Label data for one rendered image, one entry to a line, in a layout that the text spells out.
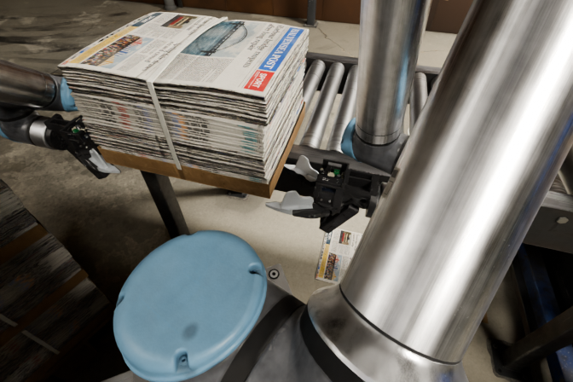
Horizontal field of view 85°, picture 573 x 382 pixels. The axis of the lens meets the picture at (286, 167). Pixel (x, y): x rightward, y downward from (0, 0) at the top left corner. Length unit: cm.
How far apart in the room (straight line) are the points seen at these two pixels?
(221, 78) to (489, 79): 39
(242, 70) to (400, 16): 26
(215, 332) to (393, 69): 34
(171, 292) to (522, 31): 28
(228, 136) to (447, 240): 41
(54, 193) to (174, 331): 188
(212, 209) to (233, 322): 144
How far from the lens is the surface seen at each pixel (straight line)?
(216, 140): 55
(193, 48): 64
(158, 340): 25
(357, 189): 59
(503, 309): 161
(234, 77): 51
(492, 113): 20
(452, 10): 386
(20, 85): 76
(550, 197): 81
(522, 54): 22
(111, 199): 190
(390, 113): 48
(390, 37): 39
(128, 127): 66
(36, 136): 93
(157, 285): 27
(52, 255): 105
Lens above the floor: 127
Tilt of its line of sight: 44 degrees down
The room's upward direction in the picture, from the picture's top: straight up
